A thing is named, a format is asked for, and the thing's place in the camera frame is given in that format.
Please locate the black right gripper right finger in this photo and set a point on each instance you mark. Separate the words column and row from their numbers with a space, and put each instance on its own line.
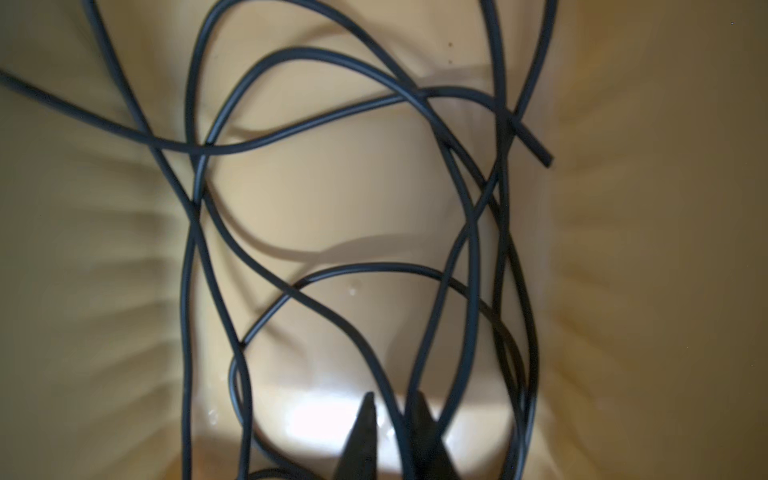
column 431, row 459

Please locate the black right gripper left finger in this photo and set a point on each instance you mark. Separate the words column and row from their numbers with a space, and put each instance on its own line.
column 358, row 460

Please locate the yellow plastic bin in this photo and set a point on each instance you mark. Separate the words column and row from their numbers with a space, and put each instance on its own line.
column 644, row 247

